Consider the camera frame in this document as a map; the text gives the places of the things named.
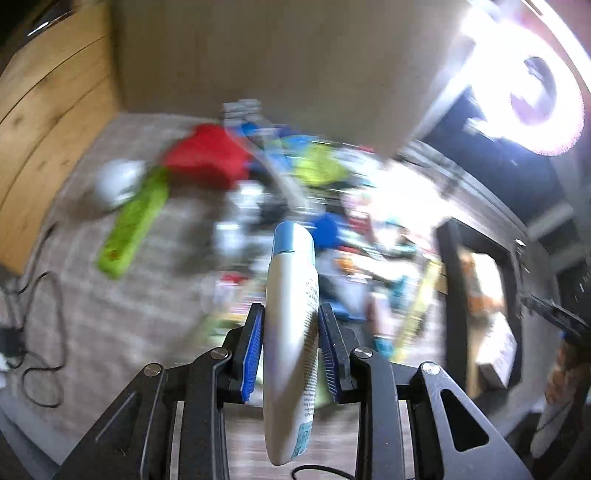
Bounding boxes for wooden cabinet panel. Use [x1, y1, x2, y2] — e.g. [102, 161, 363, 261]
[111, 0, 472, 160]

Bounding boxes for person's right hand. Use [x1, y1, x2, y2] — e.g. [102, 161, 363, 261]
[545, 339, 587, 409]

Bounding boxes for long green packet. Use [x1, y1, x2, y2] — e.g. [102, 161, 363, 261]
[96, 166, 171, 280]

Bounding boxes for orange paper package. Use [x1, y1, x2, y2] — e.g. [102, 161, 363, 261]
[462, 251, 506, 319]

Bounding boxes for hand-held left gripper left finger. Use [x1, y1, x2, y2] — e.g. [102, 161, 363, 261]
[53, 302, 266, 480]

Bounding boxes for white lotion bottle blue cap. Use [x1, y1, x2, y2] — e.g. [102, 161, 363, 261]
[262, 220, 320, 466]

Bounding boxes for ring light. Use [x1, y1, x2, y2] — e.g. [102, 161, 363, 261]
[462, 0, 587, 158]

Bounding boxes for grey white plug adapter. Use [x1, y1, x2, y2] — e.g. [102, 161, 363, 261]
[222, 99, 262, 121]

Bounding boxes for black cable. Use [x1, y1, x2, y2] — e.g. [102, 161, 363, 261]
[0, 270, 65, 409]

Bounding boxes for white round toy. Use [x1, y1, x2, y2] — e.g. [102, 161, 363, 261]
[92, 159, 148, 210]

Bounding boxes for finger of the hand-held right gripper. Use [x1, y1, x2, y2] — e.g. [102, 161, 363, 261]
[521, 294, 591, 335]

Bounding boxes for red pouch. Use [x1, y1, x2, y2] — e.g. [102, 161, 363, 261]
[164, 124, 252, 190]

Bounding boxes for light wood panel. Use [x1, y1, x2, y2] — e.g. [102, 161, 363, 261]
[0, 4, 122, 273]

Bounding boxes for person's right forearm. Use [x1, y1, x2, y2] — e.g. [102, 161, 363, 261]
[530, 401, 571, 460]

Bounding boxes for black power adapter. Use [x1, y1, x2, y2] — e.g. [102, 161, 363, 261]
[0, 325, 24, 367]

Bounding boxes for yellow-brown cardboard strip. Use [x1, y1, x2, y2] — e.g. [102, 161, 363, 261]
[392, 258, 444, 365]

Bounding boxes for black storage box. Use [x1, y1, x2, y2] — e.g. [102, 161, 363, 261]
[436, 216, 532, 407]

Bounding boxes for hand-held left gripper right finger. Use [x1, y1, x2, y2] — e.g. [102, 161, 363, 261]
[318, 302, 534, 480]

